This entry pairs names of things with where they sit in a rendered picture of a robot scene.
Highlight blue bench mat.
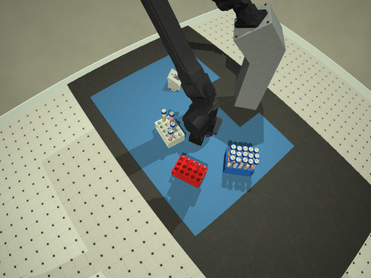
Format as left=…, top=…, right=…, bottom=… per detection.
left=90, top=55, right=294, bottom=236

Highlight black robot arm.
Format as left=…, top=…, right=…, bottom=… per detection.
left=140, top=0, right=268, bottom=146

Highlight white tube rack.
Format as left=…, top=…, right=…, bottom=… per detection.
left=155, top=116, right=185, bottom=148

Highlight blue test tube rack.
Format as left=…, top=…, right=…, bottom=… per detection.
left=223, top=151, right=254, bottom=177

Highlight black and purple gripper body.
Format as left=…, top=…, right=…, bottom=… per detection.
left=206, top=117, right=223, bottom=136

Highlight red tube rack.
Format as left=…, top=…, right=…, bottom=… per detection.
left=172, top=155, right=208, bottom=188

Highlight test tube with blue cap and pink liquid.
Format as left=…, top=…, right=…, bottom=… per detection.
left=169, top=111, right=174, bottom=122

